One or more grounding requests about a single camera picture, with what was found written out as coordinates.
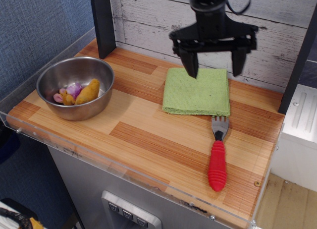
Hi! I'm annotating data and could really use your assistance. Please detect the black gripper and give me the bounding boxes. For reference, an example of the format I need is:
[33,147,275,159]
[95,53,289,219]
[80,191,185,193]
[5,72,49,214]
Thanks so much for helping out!
[169,0,258,78]

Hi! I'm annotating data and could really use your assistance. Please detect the red handled metal fork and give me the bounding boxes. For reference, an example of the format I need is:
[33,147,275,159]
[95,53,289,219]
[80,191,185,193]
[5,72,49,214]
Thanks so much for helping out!
[208,116,229,192]

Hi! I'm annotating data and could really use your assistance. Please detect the stainless steel bowl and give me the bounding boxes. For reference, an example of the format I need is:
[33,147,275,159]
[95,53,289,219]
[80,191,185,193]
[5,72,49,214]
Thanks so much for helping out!
[37,57,114,121]

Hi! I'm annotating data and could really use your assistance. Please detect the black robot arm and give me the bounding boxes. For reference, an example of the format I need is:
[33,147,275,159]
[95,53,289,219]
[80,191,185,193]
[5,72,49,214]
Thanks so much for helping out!
[169,0,259,78]

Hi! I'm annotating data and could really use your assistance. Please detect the green folded cloth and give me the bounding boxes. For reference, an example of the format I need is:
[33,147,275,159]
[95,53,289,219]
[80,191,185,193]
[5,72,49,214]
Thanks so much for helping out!
[162,68,230,116]

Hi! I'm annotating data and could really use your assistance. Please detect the yellow plush toy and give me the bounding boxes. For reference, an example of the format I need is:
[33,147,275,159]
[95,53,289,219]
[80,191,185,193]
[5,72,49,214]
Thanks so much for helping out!
[74,79,100,105]

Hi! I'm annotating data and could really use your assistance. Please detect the white appliance at right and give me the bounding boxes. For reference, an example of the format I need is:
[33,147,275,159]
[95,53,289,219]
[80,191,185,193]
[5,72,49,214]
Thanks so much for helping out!
[270,84,317,191]

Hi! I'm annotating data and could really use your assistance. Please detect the purple pink plush toy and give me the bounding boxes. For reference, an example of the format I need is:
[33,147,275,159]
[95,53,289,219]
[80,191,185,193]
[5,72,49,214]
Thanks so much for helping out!
[53,83,83,106]

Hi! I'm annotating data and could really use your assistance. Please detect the grey cabinet with button panel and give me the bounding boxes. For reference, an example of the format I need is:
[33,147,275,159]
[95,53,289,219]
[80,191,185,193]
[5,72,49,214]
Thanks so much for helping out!
[49,147,227,229]

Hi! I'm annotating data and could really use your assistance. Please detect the clear acrylic table guard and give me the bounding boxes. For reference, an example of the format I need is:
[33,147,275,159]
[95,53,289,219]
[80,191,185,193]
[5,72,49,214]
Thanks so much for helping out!
[0,28,285,229]

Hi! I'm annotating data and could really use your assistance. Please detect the black yellow object bottom left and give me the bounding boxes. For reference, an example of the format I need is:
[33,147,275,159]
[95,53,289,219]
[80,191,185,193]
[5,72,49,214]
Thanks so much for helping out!
[0,208,44,229]

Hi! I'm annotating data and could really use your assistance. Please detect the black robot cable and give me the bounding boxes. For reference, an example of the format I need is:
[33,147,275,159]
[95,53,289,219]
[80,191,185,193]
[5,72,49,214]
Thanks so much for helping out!
[225,0,252,16]

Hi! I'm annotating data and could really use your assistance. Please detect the black right frame post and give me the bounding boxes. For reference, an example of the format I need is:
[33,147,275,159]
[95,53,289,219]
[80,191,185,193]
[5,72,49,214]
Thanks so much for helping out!
[278,7,317,114]

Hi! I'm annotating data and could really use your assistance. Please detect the black frame post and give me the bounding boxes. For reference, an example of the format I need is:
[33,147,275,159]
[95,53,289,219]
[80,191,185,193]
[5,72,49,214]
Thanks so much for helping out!
[91,0,116,59]
[278,7,317,114]

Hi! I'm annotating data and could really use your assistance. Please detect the black left frame post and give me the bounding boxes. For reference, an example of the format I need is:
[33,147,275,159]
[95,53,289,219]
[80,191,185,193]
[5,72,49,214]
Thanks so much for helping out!
[91,0,116,59]

